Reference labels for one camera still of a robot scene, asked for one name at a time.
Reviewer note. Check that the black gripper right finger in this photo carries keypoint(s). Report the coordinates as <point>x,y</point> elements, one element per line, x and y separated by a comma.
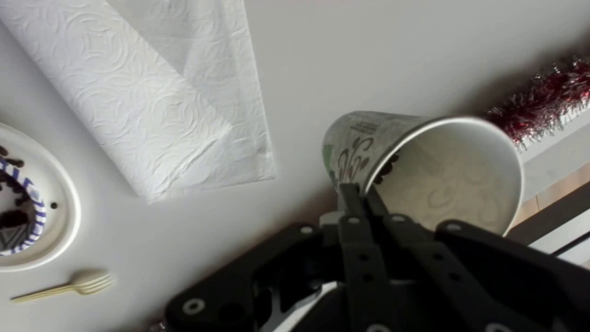
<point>492,277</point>

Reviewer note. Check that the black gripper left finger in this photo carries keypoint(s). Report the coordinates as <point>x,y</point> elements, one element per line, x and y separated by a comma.
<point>278,277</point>

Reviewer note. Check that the white patterned paper cup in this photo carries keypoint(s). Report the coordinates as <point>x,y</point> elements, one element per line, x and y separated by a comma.
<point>449,172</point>

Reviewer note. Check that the red silver tinsel garland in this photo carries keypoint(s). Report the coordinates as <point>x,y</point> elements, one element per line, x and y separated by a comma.
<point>547,102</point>

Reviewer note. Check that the cream plastic fork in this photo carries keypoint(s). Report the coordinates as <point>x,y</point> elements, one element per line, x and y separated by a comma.
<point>93,283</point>

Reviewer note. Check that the white round plate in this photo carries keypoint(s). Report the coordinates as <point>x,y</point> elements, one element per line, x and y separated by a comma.
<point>62,209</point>

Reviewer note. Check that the white paper towel roll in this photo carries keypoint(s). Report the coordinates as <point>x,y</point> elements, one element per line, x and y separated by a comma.
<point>123,93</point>

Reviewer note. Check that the blue patterned paper bowl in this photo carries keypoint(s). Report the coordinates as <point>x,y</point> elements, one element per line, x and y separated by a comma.
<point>36,209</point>

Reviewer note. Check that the dark food pieces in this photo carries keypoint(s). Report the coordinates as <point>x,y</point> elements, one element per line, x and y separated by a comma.
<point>12,218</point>

